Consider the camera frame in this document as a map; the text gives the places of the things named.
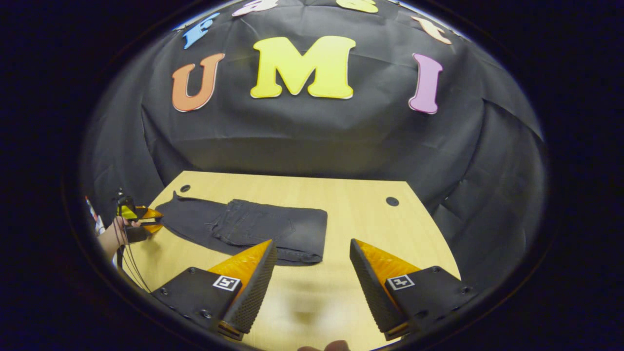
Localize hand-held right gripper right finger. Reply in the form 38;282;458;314
349;238;477;342

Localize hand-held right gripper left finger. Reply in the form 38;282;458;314
150;238;278;342

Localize dark jeans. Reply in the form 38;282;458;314
155;191;329;266

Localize black backdrop cloth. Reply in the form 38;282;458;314
80;0;546;288

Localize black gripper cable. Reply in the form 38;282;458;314
115;214;153;293

